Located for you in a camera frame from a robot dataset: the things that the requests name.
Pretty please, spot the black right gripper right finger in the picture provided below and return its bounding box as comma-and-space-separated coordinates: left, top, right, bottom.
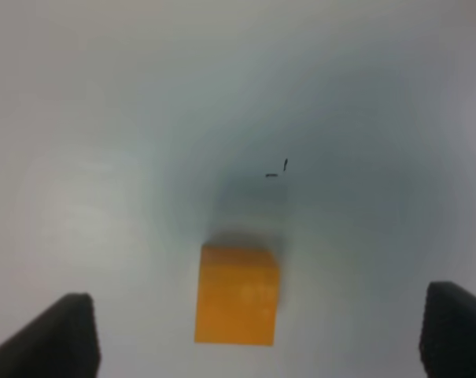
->
419, 281, 476, 378

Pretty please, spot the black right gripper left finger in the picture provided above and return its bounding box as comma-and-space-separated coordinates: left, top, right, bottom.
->
0, 293, 101, 378

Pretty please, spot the orange cube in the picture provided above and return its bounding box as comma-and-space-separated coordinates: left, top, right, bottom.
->
194, 245, 280, 347

